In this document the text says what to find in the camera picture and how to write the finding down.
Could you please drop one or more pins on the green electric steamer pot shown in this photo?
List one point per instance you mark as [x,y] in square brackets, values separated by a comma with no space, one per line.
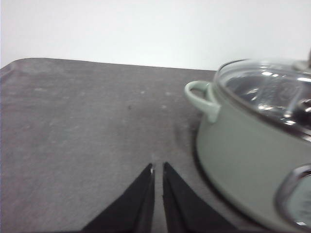
[257,153]

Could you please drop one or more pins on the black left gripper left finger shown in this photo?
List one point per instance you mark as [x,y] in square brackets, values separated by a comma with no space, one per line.
[133,212]

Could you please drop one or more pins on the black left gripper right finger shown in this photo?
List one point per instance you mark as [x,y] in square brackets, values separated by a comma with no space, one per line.
[184,209]

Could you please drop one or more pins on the glass lid with green knob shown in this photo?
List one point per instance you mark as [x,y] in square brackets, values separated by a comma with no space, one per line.
[279,91]

